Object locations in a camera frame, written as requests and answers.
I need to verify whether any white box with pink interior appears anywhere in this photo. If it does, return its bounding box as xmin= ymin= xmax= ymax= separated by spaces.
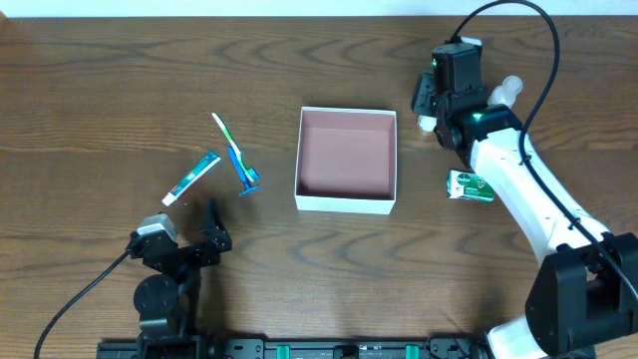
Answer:
xmin=294 ymin=107 xmax=398 ymax=215

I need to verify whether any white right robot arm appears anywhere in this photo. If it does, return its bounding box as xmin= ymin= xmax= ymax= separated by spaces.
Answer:
xmin=412 ymin=40 xmax=637 ymax=358

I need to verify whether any clear bottle with blue liquid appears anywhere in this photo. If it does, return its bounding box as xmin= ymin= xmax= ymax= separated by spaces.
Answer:
xmin=487 ymin=76 xmax=523 ymax=109

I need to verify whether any white patterned cream tube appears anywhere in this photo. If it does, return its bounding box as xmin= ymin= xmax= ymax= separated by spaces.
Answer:
xmin=417 ymin=116 xmax=437 ymax=135

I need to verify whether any blue disposable razor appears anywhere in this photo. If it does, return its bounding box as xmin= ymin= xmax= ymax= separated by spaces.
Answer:
xmin=227 ymin=147 xmax=259 ymax=196

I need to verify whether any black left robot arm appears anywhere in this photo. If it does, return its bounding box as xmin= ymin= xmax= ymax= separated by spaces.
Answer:
xmin=127 ymin=200 xmax=232 ymax=338

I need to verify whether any green white toothpaste tube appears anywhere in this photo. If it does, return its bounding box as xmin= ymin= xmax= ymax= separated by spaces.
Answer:
xmin=161 ymin=152 xmax=221 ymax=206

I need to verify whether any green soap bar package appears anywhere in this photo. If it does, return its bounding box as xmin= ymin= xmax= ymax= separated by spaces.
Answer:
xmin=447 ymin=170 xmax=494 ymax=202

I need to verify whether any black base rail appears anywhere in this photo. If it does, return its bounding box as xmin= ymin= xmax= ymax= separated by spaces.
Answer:
xmin=96 ymin=334 xmax=597 ymax=359

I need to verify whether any green white toothbrush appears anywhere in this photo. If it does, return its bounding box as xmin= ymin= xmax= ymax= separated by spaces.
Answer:
xmin=211 ymin=113 xmax=259 ymax=182

